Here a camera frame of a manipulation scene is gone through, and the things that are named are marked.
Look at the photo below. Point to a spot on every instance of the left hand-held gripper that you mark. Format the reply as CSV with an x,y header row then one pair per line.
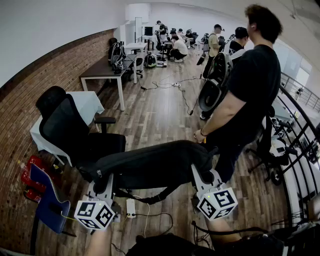
x,y
93,215

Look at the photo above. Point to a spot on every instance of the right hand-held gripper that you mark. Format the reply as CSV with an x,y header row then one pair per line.
x,y
220,202

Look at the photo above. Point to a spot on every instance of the black mesh office chair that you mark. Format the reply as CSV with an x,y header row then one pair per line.
x,y
65,130

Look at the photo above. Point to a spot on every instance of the person's right forearm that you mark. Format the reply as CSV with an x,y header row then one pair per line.
x,y
222,232

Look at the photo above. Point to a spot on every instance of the person's left forearm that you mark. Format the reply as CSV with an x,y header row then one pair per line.
x,y
98,242

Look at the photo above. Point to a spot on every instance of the blue chair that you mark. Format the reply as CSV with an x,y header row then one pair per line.
x,y
50,200

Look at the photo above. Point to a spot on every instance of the black swivel chair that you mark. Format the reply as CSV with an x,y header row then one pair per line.
x,y
268,142

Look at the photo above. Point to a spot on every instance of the grey shell backpack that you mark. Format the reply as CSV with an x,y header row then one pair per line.
x,y
212,95

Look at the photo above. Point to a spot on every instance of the green black shell backpack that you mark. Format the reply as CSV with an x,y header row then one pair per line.
x,y
150,60

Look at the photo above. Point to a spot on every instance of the white power strip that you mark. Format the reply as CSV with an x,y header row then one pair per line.
x,y
176,85
130,207

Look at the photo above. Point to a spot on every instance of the red fire extinguisher box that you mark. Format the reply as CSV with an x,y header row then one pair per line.
x,y
27,172

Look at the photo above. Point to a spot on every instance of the person's black clothing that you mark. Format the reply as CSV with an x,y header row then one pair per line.
x,y
170,246

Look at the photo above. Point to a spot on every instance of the table with pale blue cloth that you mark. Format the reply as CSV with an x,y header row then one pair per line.
x,y
82,102

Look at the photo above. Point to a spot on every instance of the black metal railing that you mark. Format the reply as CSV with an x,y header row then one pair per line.
x,y
300,110

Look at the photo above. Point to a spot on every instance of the dark desk with white legs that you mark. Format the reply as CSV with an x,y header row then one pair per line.
x,y
102,68

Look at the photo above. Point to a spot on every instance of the grey metal railing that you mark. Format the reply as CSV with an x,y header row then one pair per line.
x,y
300,86

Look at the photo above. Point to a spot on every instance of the black harness rig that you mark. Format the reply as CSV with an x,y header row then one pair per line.
x,y
117,55

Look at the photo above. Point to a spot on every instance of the black monitor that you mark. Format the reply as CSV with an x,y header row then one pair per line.
x,y
148,31

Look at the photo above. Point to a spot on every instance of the whiteboard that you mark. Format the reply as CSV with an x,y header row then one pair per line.
x,y
138,28

